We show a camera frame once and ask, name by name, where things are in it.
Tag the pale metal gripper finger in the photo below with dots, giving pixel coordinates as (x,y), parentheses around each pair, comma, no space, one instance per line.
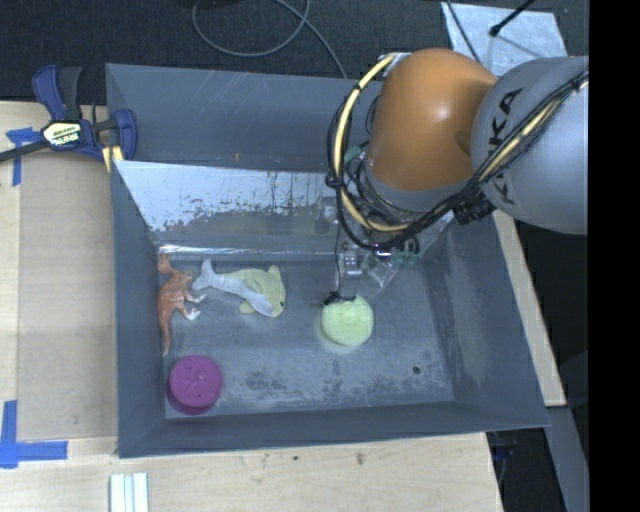
(350,267)

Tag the yellow-green ball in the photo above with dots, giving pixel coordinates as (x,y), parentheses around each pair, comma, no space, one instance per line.
(347,322)

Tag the yellow and grey toy dolphin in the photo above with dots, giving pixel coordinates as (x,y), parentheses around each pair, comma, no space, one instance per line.
(255,290)

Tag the grey metal bin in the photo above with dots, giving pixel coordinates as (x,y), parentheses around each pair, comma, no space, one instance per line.
(280,370)

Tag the orange toy kangaroo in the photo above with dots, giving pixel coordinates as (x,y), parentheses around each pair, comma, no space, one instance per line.
(172,297)

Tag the purple round block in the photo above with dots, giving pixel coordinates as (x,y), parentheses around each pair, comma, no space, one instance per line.
(194,384)

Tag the black cylinder on white bracket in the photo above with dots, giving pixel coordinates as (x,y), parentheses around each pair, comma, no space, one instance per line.
(472,212)

